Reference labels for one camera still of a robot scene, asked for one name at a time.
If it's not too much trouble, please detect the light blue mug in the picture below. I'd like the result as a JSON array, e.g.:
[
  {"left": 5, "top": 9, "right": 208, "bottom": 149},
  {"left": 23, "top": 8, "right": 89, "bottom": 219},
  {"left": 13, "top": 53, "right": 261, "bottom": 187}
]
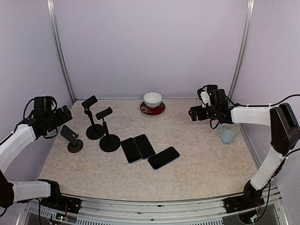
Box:
[{"left": 217, "top": 124, "right": 240, "bottom": 145}]

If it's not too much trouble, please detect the black phone blue edge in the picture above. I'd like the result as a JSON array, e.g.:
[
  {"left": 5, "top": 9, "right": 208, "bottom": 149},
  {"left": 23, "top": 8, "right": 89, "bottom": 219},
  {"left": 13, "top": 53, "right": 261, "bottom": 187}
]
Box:
[{"left": 148, "top": 147, "right": 180, "bottom": 170}]

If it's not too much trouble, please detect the tall black phone stand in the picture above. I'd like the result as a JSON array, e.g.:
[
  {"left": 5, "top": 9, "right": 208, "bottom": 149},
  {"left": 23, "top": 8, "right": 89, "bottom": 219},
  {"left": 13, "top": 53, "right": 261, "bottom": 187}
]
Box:
[
  {"left": 82, "top": 95, "right": 105, "bottom": 140},
  {"left": 96, "top": 107, "right": 120, "bottom": 152}
]

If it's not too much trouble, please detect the white ceramic bowl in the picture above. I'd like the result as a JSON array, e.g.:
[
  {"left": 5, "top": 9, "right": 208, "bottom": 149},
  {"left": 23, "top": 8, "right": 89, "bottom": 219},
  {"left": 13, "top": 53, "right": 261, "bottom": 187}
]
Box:
[{"left": 143, "top": 92, "right": 163, "bottom": 108}]

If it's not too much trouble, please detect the tall black phone stand front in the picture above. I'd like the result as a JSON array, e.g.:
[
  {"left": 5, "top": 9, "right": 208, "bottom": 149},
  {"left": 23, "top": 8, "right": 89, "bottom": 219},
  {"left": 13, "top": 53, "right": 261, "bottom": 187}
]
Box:
[{"left": 96, "top": 107, "right": 120, "bottom": 152}]

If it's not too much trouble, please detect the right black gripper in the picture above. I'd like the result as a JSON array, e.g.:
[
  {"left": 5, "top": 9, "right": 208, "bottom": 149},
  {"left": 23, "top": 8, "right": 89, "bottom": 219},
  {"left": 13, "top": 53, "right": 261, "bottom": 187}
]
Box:
[{"left": 188, "top": 105, "right": 218, "bottom": 121}]

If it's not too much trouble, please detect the tall black phone stand rear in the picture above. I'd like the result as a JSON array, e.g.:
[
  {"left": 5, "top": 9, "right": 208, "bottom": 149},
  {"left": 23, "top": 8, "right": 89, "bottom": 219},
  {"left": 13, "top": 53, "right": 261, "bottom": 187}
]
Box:
[{"left": 82, "top": 95, "right": 105, "bottom": 140}]

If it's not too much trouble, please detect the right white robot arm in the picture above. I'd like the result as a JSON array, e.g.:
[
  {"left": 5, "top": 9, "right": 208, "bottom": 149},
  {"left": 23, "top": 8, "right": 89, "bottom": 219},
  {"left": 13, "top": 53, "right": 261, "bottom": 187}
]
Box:
[{"left": 188, "top": 85, "right": 300, "bottom": 208}]

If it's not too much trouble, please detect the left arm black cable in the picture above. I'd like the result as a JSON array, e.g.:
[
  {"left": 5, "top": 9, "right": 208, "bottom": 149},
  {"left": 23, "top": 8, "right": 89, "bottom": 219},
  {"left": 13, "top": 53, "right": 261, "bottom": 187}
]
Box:
[{"left": 23, "top": 97, "right": 58, "bottom": 139}]

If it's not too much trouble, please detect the aluminium front rail frame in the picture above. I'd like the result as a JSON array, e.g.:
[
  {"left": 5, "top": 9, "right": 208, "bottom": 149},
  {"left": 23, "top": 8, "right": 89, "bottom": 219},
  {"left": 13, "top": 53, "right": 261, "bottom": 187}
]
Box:
[{"left": 17, "top": 185, "right": 289, "bottom": 225}]

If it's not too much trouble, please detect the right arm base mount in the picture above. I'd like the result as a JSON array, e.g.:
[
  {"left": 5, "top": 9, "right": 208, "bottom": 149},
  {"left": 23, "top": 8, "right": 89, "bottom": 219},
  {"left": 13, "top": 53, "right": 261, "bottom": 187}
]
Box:
[{"left": 224, "top": 192, "right": 265, "bottom": 213}]

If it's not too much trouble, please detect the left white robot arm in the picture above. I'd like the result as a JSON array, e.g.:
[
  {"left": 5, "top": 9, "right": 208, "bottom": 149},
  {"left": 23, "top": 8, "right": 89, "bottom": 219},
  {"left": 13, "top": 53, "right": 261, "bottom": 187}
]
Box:
[{"left": 0, "top": 96, "right": 72, "bottom": 209}]

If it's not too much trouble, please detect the left aluminium corner post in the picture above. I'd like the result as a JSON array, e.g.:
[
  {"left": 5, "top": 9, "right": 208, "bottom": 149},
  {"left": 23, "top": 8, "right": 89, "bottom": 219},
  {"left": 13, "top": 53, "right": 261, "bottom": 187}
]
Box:
[{"left": 46, "top": 0, "right": 76, "bottom": 104}]

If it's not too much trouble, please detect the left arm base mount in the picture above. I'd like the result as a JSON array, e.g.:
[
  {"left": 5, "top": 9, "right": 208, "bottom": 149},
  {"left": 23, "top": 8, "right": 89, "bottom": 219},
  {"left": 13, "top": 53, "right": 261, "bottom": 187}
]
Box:
[{"left": 41, "top": 195, "right": 82, "bottom": 214}]

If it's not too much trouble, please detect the right aluminium corner post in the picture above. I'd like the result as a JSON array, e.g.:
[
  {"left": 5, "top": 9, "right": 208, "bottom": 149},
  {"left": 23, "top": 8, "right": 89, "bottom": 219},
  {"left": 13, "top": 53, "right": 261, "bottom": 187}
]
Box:
[{"left": 229, "top": 0, "right": 255, "bottom": 99}]

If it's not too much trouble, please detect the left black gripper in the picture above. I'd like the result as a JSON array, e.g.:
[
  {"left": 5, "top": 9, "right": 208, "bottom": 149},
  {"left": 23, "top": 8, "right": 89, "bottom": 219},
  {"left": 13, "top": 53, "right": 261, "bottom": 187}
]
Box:
[{"left": 45, "top": 105, "right": 72, "bottom": 132}]

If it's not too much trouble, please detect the small round-base phone stand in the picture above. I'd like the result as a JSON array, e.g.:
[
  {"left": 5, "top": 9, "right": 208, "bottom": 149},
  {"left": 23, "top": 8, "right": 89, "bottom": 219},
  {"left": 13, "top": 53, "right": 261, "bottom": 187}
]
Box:
[{"left": 60, "top": 125, "right": 83, "bottom": 153}]

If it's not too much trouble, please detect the black phone white edge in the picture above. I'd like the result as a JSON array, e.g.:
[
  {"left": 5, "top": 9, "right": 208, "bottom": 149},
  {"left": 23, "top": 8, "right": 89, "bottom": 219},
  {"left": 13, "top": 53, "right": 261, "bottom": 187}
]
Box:
[{"left": 121, "top": 137, "right": 142, "bottom": 164}]

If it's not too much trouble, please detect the aluminium corner post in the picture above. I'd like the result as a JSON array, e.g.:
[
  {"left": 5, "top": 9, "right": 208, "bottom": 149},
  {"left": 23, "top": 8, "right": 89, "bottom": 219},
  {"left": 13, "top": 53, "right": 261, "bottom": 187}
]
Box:
[
  {"left": 46, "top": 0, "right": 76, "bottom": 104},
  {"left": 229, "top": 0, "right": 255, "bottom": 99}
]

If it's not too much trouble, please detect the red patterned saucer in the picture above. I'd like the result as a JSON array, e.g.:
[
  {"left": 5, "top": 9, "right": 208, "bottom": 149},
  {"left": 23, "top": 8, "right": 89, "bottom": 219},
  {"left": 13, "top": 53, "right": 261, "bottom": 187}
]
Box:
[{"left": 140, "top": 102, "right": 165, "bottom": 115}]

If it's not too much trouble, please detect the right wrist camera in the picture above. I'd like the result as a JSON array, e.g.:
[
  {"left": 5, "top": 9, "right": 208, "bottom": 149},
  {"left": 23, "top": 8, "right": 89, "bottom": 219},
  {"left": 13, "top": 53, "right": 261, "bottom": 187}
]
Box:
[{"left": 197, "top": 85, "right": 211, "bottom": 108}]

